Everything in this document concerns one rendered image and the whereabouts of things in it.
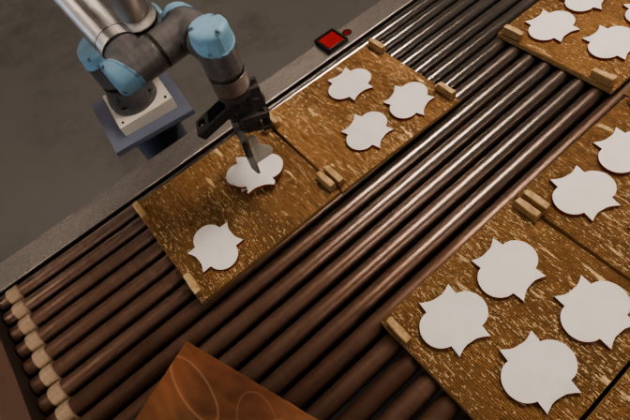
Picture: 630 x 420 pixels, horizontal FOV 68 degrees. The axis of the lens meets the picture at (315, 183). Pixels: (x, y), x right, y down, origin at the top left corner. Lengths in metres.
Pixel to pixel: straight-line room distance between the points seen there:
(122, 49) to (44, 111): 2.48
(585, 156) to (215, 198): 0.89
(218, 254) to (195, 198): 0.19
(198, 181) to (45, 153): 1.97
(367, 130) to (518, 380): 0.66
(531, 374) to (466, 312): 0.15
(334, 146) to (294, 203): 0.19
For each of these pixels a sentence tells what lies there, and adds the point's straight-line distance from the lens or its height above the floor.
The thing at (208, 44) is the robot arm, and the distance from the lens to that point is 0.88.
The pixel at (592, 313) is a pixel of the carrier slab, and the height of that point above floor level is 0.95.
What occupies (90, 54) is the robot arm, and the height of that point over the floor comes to 1.13.
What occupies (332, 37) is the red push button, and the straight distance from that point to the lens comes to 1.54.
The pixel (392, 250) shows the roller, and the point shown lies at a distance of 1.08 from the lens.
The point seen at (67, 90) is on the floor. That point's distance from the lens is 3.47.
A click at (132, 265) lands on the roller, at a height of 0.92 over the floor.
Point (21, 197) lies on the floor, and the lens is 3.03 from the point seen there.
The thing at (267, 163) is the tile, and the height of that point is 0.97.
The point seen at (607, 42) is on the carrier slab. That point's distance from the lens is 1.52.
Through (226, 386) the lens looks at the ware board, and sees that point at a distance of 0.92.
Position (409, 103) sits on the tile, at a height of 0.95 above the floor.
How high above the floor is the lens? 1.89
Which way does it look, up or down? 55 degrees down
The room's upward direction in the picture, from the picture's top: 16 degrees counter-clockwise
